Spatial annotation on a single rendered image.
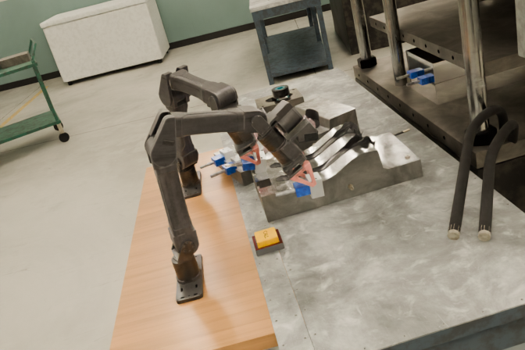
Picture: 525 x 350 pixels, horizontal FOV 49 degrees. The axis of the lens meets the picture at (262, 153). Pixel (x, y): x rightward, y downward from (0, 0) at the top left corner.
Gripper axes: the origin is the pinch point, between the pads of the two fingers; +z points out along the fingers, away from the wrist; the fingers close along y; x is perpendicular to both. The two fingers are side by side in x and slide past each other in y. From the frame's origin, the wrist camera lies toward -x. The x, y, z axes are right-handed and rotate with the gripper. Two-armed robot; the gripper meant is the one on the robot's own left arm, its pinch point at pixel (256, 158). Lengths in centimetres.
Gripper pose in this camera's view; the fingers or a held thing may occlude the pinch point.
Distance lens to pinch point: 184.3
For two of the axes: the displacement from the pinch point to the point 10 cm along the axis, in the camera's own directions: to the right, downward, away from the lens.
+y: -1.8, -5.4, 8.2
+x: -8.6, 4.9, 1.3
